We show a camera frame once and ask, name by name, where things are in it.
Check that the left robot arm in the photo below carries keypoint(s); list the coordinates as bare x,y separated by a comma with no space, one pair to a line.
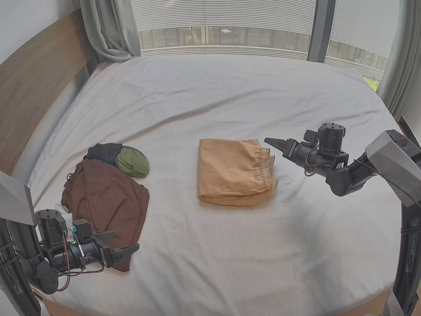
49,225

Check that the tan shorts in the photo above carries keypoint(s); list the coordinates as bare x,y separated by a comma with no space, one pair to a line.
227,170

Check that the black garment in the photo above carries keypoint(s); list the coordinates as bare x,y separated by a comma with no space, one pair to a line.
102,151

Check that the window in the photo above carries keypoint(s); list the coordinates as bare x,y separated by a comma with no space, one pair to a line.
230,12

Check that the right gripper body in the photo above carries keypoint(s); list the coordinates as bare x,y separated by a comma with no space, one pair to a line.
297,151

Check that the white garment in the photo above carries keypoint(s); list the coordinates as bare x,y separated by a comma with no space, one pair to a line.
63,208

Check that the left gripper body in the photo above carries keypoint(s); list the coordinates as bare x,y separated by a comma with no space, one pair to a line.
88,253

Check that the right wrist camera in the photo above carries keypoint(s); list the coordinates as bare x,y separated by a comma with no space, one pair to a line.
310,136

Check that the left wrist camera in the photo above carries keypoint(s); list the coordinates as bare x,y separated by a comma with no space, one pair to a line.
82,230

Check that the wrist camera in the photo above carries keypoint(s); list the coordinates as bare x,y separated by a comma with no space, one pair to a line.
310,136
82,230

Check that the grey-green curtain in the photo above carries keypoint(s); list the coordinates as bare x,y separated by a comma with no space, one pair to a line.
403,44
105,18

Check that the bed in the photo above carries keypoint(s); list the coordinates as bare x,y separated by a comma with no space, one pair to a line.
230,94

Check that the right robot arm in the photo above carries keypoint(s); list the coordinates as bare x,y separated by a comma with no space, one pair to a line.
348,176

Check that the brown shorts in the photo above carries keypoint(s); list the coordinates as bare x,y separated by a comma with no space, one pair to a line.
108,196

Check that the green garment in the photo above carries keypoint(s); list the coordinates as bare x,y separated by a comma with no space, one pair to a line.
133,161

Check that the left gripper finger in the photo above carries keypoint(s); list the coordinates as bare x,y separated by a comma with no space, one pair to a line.
103,235
123,252

